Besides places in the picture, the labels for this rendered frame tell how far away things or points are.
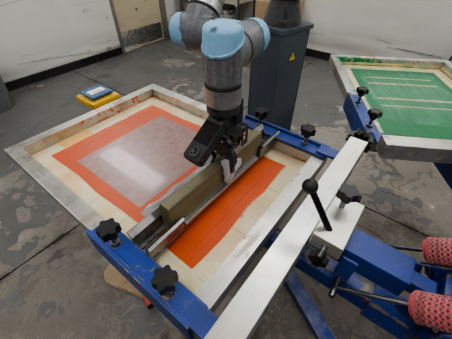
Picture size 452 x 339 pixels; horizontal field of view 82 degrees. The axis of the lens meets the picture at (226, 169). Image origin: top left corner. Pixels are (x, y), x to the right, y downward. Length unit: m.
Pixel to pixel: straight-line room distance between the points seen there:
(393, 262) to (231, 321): 0.31
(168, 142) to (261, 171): 0.33
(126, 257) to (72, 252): 1.38
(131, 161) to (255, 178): 0.38
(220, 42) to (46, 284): 1.69
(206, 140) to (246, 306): 0.31
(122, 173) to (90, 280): 1.07
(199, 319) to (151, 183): 0.40
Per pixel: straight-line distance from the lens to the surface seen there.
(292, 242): 0.53
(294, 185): 0.70
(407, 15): 4.26
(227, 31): 0.48
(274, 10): 1.18
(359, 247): 0.57
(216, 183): 0.65
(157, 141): 0.91
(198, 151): 0.54
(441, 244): 0.61
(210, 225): 0.64
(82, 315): 1.73
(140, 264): 0.56
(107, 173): 0.84
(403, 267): 0.58
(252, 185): 0.73
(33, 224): 2.24
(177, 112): 1.06
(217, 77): 0.50
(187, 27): 0.64
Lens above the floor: 1.48
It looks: 43 degrees down
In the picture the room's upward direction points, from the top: straight up
